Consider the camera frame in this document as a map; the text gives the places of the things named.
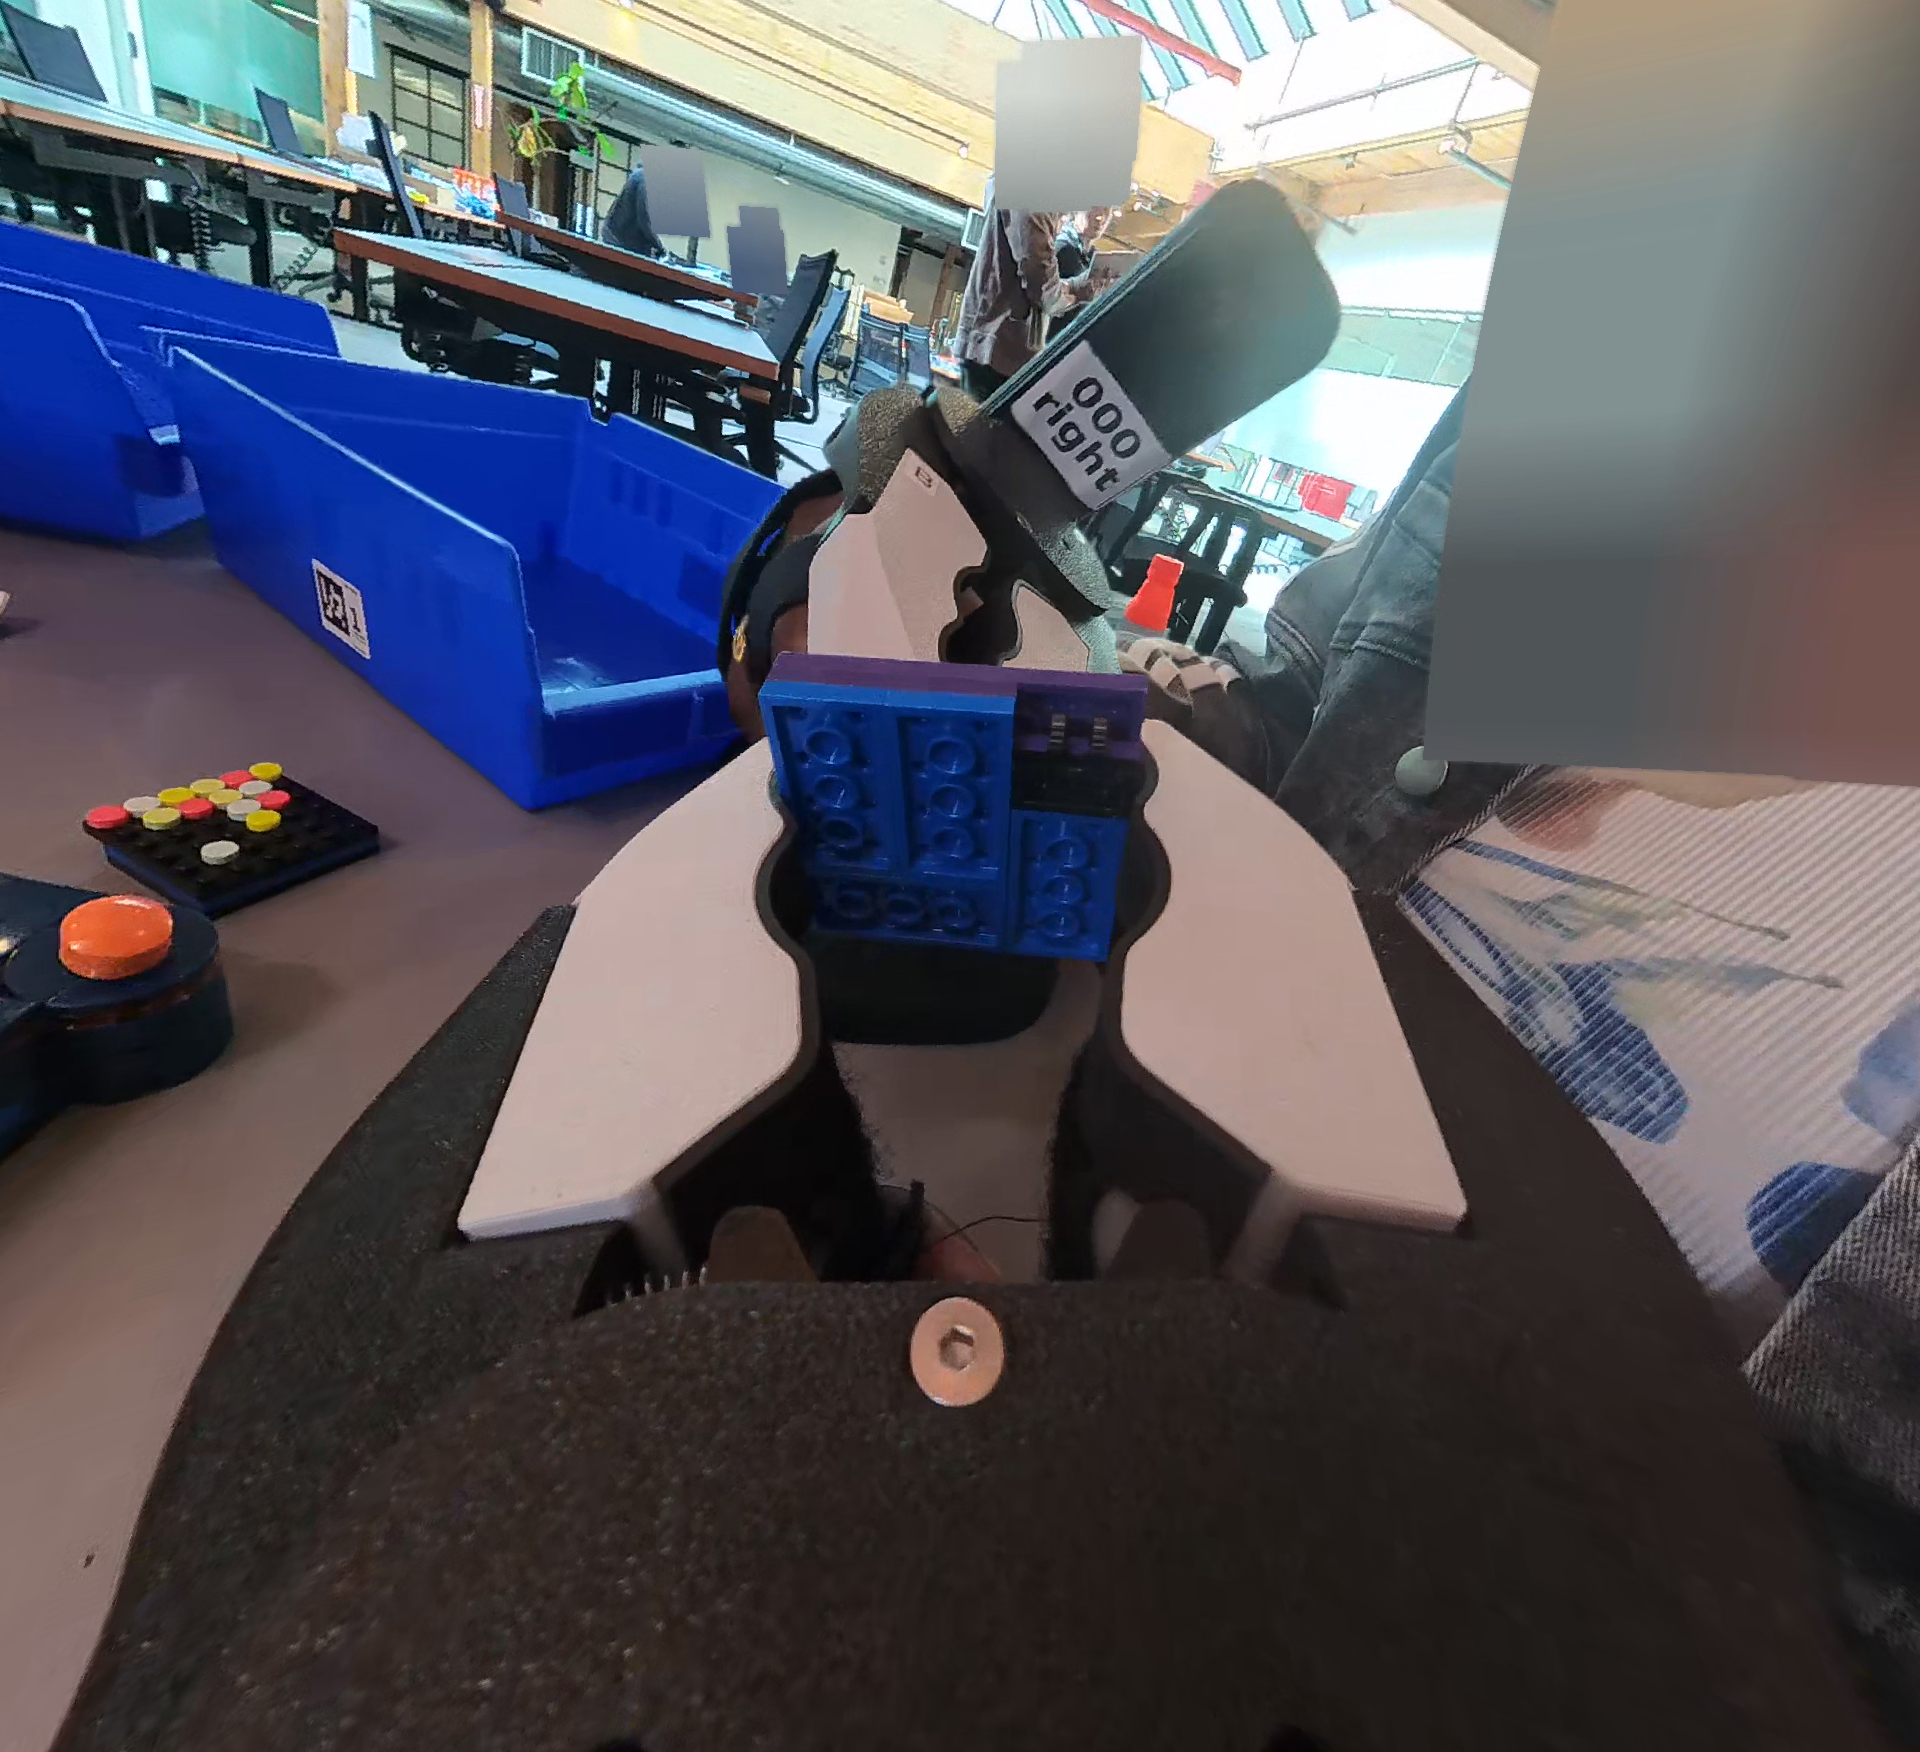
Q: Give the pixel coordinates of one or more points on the person's right hand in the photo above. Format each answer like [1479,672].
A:
[781,627]

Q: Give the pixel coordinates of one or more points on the blue and purple brick assembly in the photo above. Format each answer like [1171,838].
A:
[840,794]

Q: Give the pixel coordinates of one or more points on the small red cone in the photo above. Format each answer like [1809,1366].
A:
[1157,593]

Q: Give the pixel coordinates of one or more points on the grey denim jacket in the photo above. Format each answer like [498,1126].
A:
[1861,1333]

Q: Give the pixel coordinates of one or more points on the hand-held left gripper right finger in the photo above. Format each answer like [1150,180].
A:
[1276,1003]

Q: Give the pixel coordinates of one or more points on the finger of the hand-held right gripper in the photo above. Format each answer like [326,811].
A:
[893,567]
[1058,627]

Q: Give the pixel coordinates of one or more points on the white and blue printed shirt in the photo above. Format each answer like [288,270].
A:
[1650,913]

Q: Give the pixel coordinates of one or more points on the purple brick plate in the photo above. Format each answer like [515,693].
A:
[1079,703]

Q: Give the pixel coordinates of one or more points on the wooden table with black legs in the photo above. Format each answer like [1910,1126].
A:
[600,314]
[151,131]

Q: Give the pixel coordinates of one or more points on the black office chair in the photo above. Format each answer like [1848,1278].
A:
[804,314]
[398,171]
[46,57]
[285,119]

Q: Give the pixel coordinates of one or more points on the black plate with coloured studs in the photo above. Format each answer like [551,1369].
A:
[301,836]

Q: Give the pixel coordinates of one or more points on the person's right forearm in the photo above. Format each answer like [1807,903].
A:
[1350,643]

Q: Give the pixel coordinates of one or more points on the green hanging plant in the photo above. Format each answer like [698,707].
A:
[569,110]

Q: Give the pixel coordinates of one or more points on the dark blue toy console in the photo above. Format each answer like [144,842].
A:
[137,1034]

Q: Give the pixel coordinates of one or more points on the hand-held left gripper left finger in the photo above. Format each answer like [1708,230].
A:
[647,1003]

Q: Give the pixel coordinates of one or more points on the red box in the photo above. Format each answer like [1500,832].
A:
[1328,494]

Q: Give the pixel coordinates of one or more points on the blue plastic bin with tag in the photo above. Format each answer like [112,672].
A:
[451,537]

